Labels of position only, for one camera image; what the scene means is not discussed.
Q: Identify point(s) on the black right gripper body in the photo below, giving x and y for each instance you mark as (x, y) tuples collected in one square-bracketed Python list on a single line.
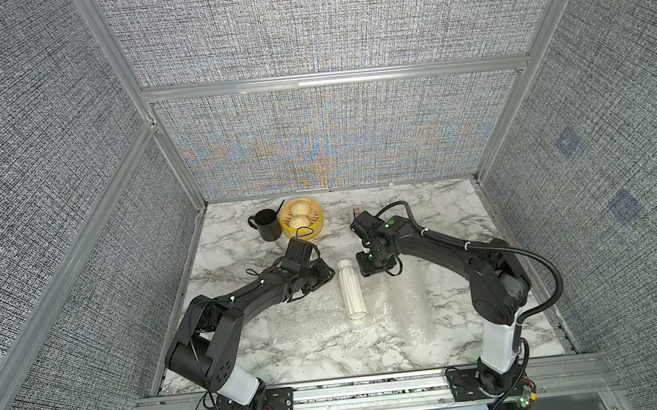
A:
[(371, 262)]

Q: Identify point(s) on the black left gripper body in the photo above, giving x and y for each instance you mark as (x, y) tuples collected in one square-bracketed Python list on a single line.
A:
[(318, 275)]

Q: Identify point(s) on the small white ribbed vase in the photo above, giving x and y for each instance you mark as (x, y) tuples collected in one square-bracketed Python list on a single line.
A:
[(352, 294)]

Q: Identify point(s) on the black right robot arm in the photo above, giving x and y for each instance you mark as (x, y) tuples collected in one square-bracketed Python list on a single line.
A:
[(498, 284)]

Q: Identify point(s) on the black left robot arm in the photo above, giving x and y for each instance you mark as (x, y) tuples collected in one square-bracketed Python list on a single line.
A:
[(204, 348)]

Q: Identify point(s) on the grey tape dispenser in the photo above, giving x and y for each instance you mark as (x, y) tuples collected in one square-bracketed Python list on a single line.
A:
[(357, 210)]

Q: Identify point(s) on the steamed bun front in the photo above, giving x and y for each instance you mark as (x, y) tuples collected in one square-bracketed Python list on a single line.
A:
[(299, 221)]

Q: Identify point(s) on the steamed bun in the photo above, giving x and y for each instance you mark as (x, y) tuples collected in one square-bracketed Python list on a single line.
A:
[(301, 208), (299, 221)]

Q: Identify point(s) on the yellow bamboo steamer basket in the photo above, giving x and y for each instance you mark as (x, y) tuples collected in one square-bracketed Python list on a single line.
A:
[(306, 233)]

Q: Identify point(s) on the steamed bun back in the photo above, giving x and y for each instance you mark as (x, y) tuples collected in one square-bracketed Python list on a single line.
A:
[(301, 208)]

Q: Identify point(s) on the black mug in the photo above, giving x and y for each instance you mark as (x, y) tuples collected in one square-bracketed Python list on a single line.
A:
[(266, 223)]

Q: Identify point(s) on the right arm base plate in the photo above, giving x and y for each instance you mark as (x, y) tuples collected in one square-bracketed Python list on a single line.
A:
[(465, 387)]

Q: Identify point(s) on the aluminium front rail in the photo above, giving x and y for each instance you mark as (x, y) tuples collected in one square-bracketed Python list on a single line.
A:
[(427, 389)]

